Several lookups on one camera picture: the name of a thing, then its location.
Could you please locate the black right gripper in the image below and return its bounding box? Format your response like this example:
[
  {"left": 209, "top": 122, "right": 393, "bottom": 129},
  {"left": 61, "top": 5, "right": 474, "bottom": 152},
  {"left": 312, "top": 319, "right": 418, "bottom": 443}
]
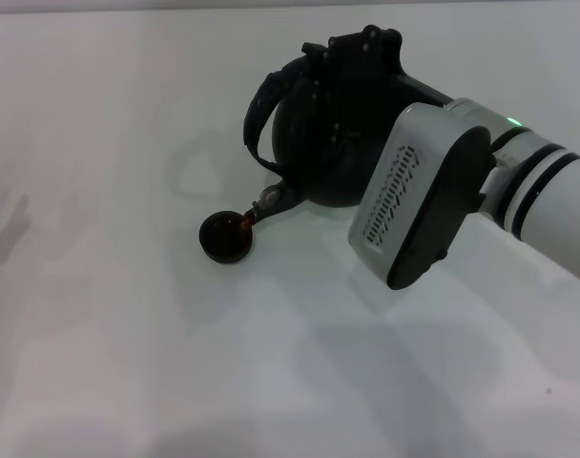
[{"left": 301, "top": 26, "right": 456, "bottom": 161}]

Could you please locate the dark brown teacup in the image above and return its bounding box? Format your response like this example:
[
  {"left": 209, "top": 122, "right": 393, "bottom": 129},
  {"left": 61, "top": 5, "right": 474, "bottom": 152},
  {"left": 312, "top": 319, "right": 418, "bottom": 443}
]
[{"left": 198, "top": 210, "right": 254, "bottom": 264}]

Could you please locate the black round teapot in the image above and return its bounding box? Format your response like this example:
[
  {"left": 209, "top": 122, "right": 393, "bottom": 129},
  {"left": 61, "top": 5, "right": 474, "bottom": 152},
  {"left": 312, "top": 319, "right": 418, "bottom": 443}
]
[{"left": 243, "top": 55, "right": 404, "bottom": 231}]

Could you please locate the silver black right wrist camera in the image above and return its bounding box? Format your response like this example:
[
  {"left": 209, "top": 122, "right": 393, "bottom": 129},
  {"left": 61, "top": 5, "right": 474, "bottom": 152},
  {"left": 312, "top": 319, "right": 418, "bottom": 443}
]
[{"left": 347, "top": 101, "right": 492, "bottom": 291}]

